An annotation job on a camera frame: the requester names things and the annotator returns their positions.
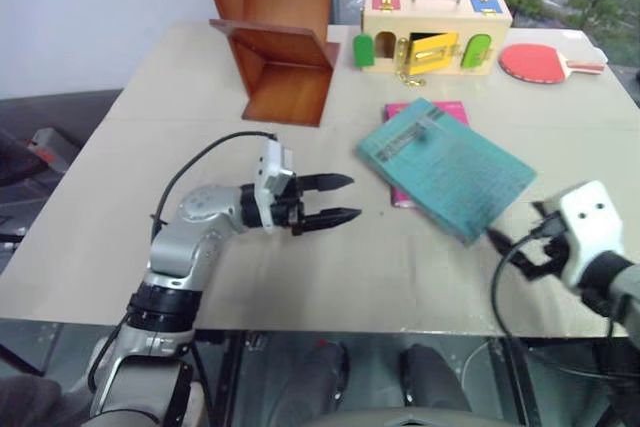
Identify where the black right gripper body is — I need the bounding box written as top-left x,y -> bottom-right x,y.
534,216 -> 572,281

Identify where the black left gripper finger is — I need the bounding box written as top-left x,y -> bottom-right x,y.
291,207 -> 363,237
297,172 -> 356,194

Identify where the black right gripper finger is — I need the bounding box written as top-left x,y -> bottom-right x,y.
486,228 -> 542,281
530,200 -> 562,224

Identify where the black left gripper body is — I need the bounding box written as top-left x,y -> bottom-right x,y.
272,175 -> 307,229

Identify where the teal book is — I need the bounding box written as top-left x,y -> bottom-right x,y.
355,98 -> 539,247

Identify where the pink book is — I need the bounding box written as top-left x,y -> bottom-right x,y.
383,100 -> 471,209

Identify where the wooden shelf box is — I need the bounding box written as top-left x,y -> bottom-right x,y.
196,0 -> 342,128

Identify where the red table tennis paddle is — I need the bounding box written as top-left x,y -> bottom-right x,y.
498,42 -> 608,84

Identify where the wooden lock box toy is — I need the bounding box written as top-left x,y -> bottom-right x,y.
352,0 -> 514,79

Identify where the grey box with red mark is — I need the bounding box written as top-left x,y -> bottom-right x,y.
22,125 -> 84,171

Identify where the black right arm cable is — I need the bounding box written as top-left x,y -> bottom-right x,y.
490,216 -> 556,343

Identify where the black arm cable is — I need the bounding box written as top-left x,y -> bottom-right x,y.
149,131 -> 279,248
490,216 -> 556,343

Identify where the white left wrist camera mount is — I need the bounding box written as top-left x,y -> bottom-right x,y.
253,138 -> 297,237

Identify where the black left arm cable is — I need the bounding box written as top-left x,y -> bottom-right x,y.
149,131 -> 279,248

